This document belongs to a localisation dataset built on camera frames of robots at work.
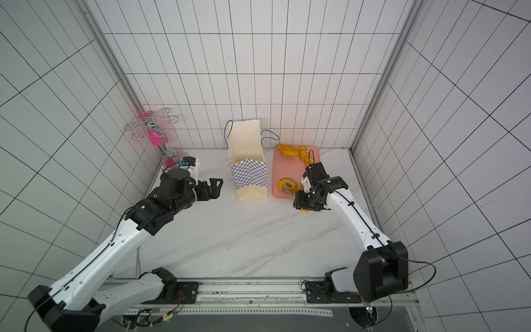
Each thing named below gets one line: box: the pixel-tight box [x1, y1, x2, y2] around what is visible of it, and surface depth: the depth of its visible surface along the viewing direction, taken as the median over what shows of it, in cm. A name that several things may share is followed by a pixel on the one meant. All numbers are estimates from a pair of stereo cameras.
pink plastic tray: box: [272, 145, 321, 199], surface depth 116 cm
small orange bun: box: [277, 143, 300, 158], surface depth 116 cm
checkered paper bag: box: [224, 118, 269, 202], surface depth 93 cm
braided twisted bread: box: [295, 145, 315, 167], surface depth 116 cm
